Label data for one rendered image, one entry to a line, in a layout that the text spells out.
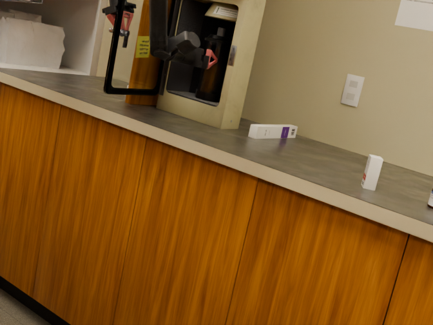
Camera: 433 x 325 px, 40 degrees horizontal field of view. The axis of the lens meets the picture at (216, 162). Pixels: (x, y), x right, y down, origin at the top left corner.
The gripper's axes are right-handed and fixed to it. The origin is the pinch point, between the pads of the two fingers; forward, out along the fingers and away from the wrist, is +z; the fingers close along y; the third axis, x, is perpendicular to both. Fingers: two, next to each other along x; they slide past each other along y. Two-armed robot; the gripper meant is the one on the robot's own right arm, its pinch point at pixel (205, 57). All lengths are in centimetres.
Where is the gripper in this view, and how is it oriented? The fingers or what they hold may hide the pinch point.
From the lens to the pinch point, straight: 220.5
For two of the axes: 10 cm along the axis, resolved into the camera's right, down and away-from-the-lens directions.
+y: -7.7, -2.8, 5.7
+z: 6.1, -0.4, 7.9
